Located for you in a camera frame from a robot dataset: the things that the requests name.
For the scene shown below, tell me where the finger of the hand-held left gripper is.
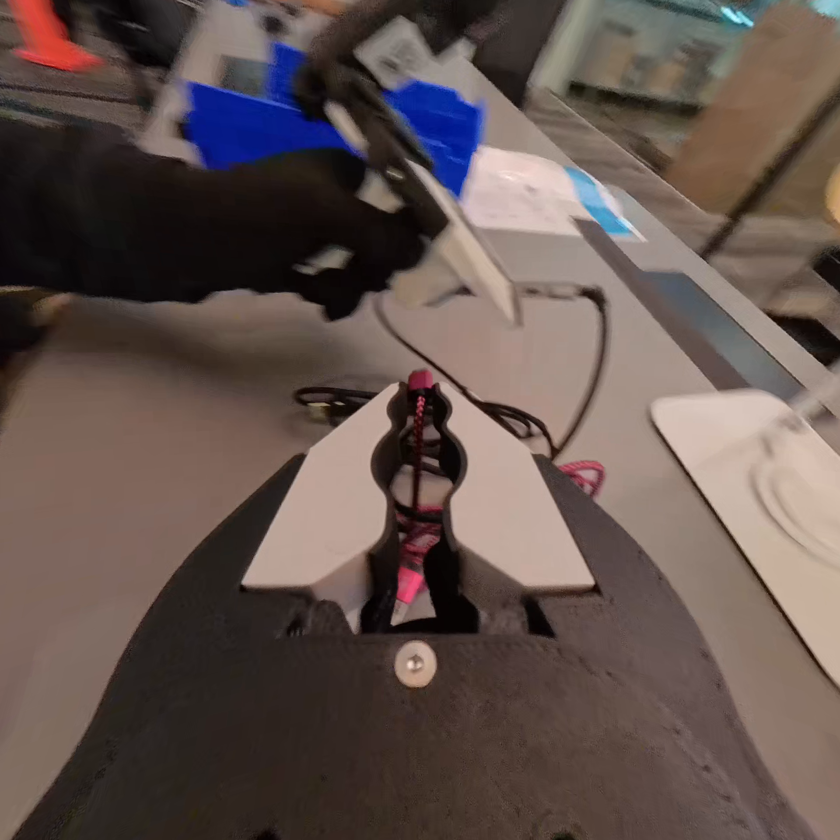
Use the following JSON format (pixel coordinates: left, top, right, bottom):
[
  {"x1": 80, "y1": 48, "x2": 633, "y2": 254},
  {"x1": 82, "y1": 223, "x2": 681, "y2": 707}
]
[
  {"x1": 406, "y1": 163, "x2": 525, "y2": 327},
  {"x1": 388, "y1": 225, "x2": 475, "y2": 309}
]

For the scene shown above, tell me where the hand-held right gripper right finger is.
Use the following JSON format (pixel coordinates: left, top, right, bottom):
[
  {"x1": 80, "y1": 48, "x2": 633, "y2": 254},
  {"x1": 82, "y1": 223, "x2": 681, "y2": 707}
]
[{"x1": 432, "y1": 384, "x2": 597, "y2": 621}]

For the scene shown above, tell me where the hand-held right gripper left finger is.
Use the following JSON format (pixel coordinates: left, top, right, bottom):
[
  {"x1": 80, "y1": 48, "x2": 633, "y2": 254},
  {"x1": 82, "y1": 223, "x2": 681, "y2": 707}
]
[{"x1": 241, "y1": 382, "x2": 411, "y2": 632}]

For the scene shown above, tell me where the red braided cable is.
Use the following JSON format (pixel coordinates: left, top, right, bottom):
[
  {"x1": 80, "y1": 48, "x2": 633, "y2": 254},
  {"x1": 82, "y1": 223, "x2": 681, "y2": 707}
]
[{"x1": 392, "y1": 369, "x2": 606, "y2": 626}]

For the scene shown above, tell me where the blue plastic bin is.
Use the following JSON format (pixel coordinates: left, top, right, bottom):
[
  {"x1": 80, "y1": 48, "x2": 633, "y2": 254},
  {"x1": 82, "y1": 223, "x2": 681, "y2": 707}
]
[{"x1": 184, "y1": 42, "x2": 488, "y2": 196}]

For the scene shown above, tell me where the black charging cable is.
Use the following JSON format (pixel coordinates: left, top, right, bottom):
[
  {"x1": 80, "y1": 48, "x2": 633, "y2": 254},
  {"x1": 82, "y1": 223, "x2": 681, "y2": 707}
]
[{"x1": 292, "y1": 282, "x2": 609, "y2": 462}]

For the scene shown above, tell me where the person's left forearm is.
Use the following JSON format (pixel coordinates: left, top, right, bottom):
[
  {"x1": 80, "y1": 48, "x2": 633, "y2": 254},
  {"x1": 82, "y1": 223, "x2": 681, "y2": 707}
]
[{"x1": 0, "y1": 121, "x2": 224, "y2": 304}]

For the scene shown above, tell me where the person's left hand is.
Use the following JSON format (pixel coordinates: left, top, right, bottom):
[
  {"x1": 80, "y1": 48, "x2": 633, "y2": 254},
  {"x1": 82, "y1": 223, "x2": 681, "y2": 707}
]
[{"x1": 197, "y1": 147, "x2": 431, "y2": 322}]

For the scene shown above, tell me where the printed paper sheet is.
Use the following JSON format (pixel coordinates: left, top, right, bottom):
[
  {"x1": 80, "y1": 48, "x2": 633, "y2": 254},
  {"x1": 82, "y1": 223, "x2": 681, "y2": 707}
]
[{"x1": 462, "y1": 147, "x2": 648, "y2": 242}]

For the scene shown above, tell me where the white folding stand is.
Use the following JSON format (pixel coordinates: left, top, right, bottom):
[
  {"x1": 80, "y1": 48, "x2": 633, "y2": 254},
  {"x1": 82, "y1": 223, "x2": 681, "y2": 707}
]
[{"x1": 650, "y1": 387, "x2": 840, "y2": 688}]

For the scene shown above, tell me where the wide black table strip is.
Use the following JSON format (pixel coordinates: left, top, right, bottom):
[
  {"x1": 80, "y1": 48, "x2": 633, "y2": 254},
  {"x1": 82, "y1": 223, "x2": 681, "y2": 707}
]
[{"x1": 574, "y1": 217, "x2": 819, "y2": 396}]

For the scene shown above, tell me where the black floor lamp stand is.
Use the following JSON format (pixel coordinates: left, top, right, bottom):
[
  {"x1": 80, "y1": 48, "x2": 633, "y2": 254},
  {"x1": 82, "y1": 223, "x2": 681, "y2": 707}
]
[{"x1": 699, "y1": 98, "x2": 840, "y2": 261}]

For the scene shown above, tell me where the large cardboard box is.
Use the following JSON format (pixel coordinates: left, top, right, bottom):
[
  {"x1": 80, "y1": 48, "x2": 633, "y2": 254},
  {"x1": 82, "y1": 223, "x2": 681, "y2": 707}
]
[{"x1": 666, "y1": 7, "x2": 840, "y2": 219}]

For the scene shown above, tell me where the orange traffic cone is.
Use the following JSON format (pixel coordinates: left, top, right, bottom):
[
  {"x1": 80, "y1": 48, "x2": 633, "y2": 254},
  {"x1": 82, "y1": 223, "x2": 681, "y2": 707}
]
[{"x1": 13, "y1": 0, "x2": 104, "y2": 73}]

